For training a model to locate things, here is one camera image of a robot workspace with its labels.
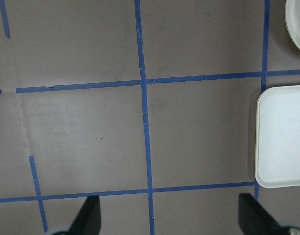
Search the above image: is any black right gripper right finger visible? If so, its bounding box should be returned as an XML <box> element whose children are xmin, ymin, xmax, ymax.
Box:
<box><xmin>238</xmin><ymin>193</ymin><xmax>300</xmax><ymax>235</ymax></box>

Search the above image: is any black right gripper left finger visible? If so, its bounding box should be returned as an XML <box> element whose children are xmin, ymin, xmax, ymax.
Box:
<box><xmin>68</xmin><ymin>195</ymin><xmax>101</xmax><ymax>235</ymax></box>

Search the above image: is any white rectangular tray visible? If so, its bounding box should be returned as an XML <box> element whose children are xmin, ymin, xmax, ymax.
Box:
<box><xmin>255</xmin><ymin>85</ymin><xmax>300</xmax><ymax>188</ymax></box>

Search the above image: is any cream round plate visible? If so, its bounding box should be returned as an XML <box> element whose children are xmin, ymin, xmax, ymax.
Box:
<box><xmin>285</xmin><ymin>0</ymin><xmax>300</xmax><ymax>50</ymax></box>

